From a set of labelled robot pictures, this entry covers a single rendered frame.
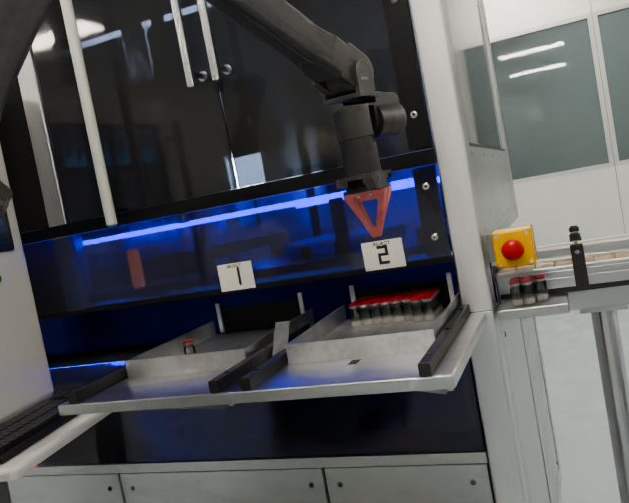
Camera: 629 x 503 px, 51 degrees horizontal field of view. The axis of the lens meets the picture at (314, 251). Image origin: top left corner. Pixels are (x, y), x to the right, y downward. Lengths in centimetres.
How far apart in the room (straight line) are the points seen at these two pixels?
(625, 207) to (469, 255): 465
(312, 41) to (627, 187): 505
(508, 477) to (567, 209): 461
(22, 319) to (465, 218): 103
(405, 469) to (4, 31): 110
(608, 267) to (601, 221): 451
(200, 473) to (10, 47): 116
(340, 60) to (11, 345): 102
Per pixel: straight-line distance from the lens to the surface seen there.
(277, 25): 95
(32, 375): 171
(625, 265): 141
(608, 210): 591
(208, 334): 159
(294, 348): 115
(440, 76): 131
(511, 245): 126
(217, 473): 164
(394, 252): 133
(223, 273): 148
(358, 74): 102
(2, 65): 75
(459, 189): 130
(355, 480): 151
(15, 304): 168
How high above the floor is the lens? 114
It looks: 4 degrees down
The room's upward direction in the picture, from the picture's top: 11 degrees counter-clockwise
